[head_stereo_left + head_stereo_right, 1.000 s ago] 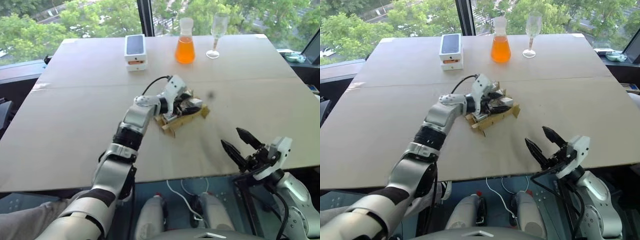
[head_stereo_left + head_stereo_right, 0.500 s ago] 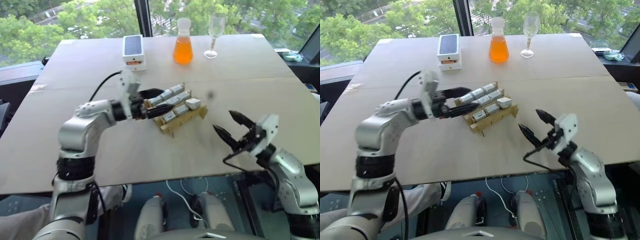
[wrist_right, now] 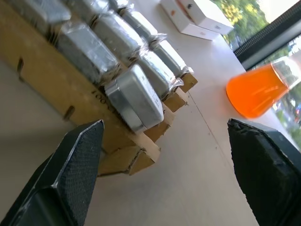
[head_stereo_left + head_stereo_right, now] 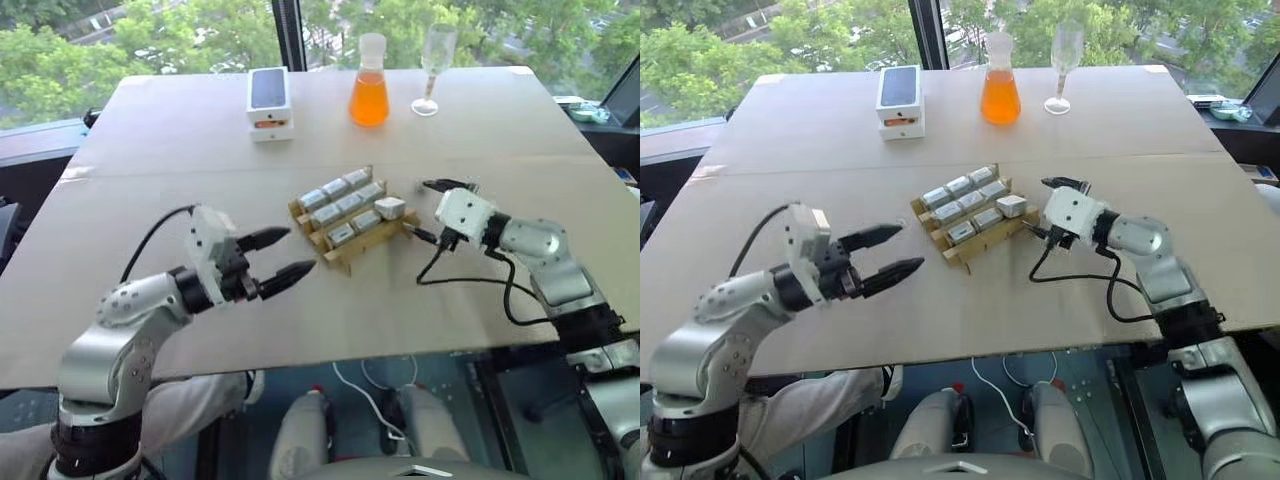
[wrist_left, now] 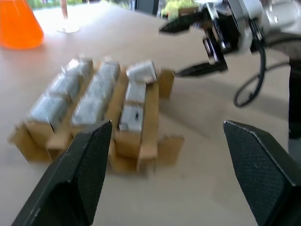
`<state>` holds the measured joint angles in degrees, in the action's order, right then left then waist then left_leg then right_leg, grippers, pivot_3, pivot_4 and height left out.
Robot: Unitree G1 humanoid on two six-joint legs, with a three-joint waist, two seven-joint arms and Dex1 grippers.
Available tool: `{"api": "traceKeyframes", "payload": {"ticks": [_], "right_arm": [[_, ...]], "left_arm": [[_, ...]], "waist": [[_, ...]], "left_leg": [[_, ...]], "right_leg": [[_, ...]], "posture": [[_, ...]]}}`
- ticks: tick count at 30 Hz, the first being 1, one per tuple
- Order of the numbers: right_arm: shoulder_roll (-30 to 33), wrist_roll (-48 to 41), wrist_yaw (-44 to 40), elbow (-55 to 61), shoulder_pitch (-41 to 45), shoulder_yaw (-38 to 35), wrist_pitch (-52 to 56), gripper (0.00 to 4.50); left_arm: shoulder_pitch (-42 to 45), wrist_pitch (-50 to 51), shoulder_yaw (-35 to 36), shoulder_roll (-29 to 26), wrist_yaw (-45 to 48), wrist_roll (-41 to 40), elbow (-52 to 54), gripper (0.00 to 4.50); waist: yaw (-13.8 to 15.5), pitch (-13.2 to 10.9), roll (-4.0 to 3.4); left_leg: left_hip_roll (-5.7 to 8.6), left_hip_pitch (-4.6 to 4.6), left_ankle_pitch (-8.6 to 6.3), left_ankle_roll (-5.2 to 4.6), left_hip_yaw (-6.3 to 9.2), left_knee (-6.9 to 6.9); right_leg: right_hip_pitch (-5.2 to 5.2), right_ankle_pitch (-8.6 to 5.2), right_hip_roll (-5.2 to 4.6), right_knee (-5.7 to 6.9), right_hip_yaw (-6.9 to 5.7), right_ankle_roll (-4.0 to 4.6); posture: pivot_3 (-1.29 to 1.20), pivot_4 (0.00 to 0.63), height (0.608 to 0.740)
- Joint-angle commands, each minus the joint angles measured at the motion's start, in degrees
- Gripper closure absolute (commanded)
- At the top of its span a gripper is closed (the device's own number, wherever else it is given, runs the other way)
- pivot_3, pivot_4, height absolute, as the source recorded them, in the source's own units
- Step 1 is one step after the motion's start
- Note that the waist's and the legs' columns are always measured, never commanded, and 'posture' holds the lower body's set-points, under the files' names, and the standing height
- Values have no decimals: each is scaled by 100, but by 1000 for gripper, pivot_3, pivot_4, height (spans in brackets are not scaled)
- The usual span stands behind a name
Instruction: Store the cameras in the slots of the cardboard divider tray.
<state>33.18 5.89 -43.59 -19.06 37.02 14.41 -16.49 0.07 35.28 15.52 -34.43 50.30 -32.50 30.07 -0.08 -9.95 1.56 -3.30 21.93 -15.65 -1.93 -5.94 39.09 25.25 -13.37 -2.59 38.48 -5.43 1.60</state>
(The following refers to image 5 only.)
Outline orange cone-shaped flask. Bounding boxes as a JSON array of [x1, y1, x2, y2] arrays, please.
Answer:
[[0, 0, 45, 50]]

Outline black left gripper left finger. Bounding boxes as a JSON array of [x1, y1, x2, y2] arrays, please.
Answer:
[[11, 120, 113, 226]]

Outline green background plants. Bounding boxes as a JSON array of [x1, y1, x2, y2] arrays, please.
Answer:
[[161, 0, 199, 19]]

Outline dark robot torso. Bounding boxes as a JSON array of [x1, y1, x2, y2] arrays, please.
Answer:
[[287, 57, 301, 141]]

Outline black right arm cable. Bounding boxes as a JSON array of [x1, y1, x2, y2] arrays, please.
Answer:
[[233, 18, 291, 108]]

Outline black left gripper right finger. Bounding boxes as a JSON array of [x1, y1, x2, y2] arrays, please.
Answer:
[[222, 120, 301, 226]]

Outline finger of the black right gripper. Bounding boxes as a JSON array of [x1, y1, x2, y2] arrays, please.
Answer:
[[173, 60, 229, 78], [158, 11, 205, 36]]

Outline dark background panel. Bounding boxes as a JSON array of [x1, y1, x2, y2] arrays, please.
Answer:
[[135, 0, 163, 17]]

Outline cardboard divider tray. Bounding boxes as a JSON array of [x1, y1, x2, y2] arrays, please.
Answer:
[[8, 60, 185, 176]]

